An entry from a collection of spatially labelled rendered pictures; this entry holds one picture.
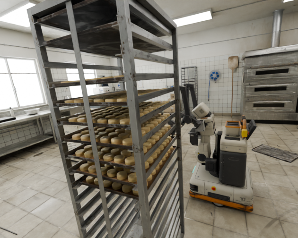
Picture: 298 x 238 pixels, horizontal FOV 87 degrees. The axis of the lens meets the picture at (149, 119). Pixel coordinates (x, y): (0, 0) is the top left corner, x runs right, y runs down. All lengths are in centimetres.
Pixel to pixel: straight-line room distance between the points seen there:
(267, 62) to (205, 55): 197
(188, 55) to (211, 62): 85
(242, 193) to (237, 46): 507
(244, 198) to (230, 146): 58
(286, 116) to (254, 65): 161
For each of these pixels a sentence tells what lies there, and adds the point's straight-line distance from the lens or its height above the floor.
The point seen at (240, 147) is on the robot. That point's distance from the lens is 185.
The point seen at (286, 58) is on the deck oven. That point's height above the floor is 173.
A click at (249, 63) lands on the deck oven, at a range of 533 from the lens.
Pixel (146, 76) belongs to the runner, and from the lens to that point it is 73.
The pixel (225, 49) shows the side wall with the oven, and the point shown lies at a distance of 635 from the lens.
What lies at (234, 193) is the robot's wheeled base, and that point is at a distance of 208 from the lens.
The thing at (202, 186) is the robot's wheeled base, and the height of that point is 23.
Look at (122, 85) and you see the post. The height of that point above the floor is 146.
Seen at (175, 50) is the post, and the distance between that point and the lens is 115.
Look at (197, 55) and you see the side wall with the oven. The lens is 641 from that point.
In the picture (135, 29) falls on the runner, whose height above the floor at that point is 168.
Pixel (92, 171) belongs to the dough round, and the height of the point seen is 105.
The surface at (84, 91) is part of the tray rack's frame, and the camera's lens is 72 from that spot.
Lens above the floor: 148
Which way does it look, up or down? 14 degrees down
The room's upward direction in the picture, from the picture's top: 5 degrees counter-clockwise
